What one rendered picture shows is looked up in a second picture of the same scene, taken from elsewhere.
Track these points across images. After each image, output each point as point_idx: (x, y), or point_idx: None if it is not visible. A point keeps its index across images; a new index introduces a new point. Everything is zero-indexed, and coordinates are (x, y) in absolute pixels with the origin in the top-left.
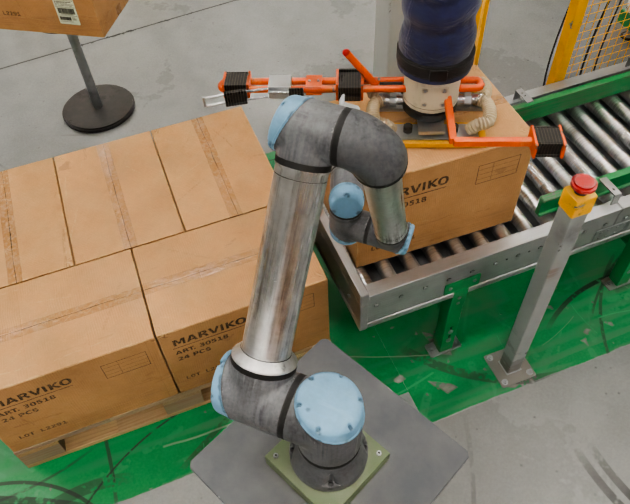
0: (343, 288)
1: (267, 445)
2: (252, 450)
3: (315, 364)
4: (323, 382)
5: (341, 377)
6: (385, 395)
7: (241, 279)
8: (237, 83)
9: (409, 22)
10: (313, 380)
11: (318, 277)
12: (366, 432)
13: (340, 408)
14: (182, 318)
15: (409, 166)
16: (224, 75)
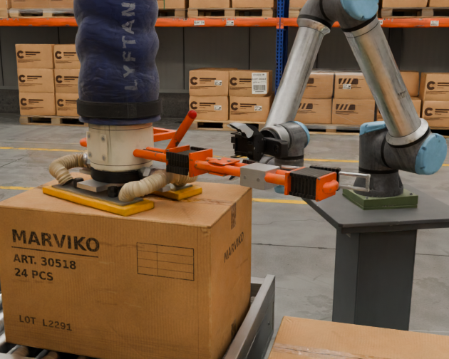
0: (265, 336)
1: (413, 210)
2: (423, 211)
3: (357, 219)
4: (378, 123)
5: (366, 126)
6: (322, 204)
7: (373, 345)
8: (314, 169)
9: (155, 58)
10: (383, 123)
11: (291, 318)
12: (346, 201)
13: (375, 122)
14: None
15: (194, 182)
16: (323, 176)
